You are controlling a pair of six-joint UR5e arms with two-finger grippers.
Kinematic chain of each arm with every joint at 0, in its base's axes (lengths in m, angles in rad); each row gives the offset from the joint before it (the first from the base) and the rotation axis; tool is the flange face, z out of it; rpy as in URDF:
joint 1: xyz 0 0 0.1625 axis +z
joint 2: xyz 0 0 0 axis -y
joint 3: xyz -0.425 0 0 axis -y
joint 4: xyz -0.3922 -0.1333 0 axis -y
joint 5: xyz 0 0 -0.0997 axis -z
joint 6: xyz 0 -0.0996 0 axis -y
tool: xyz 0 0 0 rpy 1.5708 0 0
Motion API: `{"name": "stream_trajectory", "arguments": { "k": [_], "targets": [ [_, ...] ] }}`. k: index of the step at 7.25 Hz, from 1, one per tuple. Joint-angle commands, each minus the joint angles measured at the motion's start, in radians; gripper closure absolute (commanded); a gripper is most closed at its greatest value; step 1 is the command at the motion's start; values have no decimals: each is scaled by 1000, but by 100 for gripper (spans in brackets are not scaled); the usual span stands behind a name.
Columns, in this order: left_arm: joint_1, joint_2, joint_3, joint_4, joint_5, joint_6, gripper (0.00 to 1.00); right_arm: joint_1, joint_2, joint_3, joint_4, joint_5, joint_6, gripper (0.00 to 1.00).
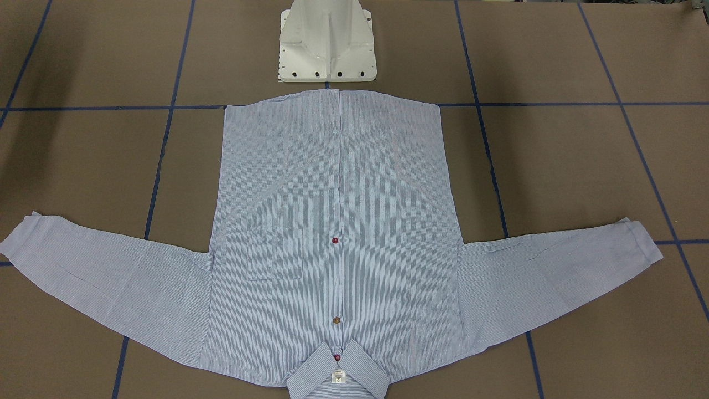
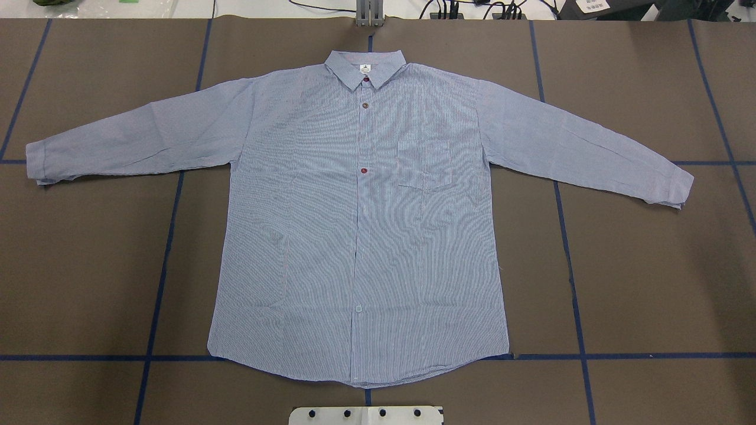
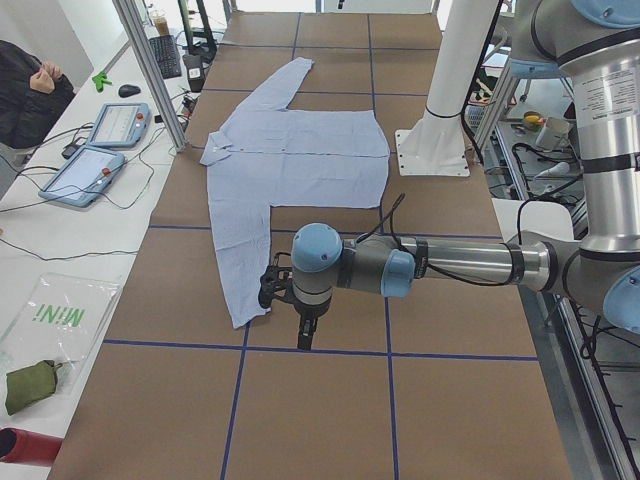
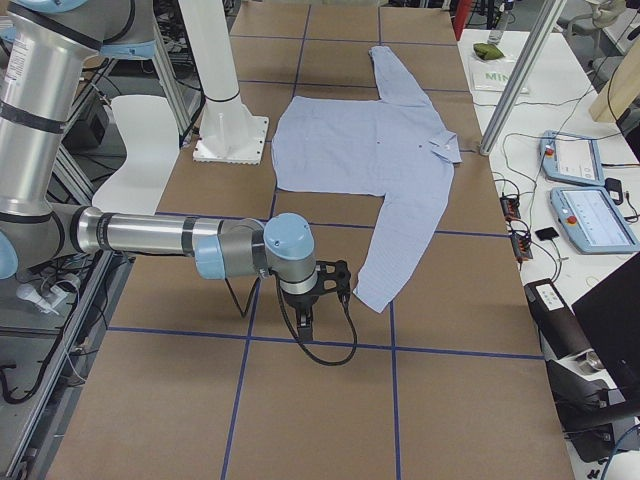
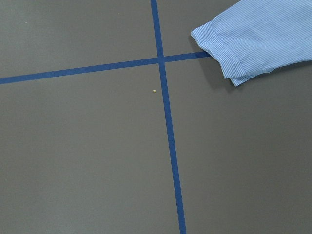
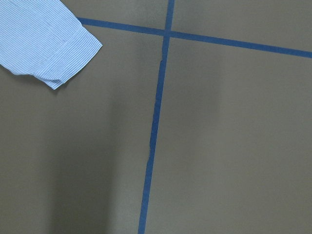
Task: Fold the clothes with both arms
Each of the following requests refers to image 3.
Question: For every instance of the red cylinder bottle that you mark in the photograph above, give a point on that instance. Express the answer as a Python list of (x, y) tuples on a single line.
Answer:
[(29, 448)]

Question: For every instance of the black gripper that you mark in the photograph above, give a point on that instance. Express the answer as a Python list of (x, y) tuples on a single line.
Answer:
[(307, 313)]

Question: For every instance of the plastic bag MINI print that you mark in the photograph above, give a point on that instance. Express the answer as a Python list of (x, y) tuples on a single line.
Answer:
[(60, 321)]

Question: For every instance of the black box with label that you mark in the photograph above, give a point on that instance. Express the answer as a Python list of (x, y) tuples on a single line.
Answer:
[(195, 72)]

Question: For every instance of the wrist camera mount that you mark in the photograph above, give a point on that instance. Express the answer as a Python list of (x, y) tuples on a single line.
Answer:
[(276, 283)]

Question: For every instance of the upper teach pendant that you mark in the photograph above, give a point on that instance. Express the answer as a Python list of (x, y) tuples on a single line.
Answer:
[(119, 125)]

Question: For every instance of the green cloth pouch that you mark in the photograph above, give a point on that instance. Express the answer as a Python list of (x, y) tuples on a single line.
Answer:
[(30, 385)]

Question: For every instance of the iced coffee cup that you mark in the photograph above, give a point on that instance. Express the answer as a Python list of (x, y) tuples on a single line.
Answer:
[(160, 23)]

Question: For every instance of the person in black jacket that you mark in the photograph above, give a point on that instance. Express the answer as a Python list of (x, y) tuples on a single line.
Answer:
[(34, 95)]

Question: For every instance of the light blue striped shirt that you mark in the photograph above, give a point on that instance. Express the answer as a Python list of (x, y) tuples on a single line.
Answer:
[(267, 155)]

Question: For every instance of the teach pendant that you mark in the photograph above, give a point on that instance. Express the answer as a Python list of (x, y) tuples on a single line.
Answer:
[(83, 177), (119, 125)]

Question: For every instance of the green plastic clip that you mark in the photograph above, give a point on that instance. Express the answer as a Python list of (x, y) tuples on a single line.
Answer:
[(100, 81)]

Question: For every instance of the aluminium frame post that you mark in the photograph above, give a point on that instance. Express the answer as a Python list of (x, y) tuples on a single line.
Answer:
[(130, 19)]

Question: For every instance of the black computer mouse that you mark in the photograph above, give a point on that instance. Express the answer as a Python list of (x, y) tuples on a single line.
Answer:
[(128, 90)]

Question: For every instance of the lower teach pendant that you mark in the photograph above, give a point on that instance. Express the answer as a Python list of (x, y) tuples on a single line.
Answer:
[(83, 177)]

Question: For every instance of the black keyboard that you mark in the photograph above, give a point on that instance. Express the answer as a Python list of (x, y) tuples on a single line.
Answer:
[(166, 54)]

